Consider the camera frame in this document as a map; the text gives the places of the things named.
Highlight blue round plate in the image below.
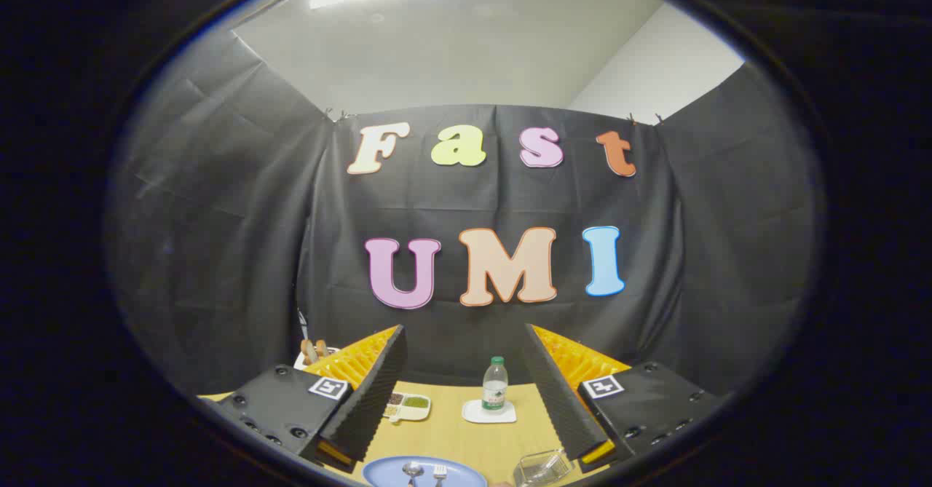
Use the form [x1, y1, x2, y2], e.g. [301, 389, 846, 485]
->
[362, 456, 487, 487]

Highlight white divided condiment dish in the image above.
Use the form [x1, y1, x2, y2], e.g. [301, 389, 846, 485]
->
[382, 392, 432, 424]

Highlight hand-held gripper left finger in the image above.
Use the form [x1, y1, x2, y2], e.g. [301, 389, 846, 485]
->
[200, 325, 408, 473]

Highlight white square coaster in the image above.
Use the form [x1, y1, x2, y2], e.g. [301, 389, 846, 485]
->
[462, 398, 517, 424]

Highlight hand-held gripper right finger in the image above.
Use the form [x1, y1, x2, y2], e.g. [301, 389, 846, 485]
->
[521, 323, 729, 473]

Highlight clear water bottle green cap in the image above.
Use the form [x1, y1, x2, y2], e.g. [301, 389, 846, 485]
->
[482, 357, 509, 411]

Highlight metal wire cutlery basket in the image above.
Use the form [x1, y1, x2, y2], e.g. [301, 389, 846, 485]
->
[513, 449, 576, 486]

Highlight cream white toaster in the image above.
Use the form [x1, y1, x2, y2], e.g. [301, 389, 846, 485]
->
[294, 347, 340, 371]

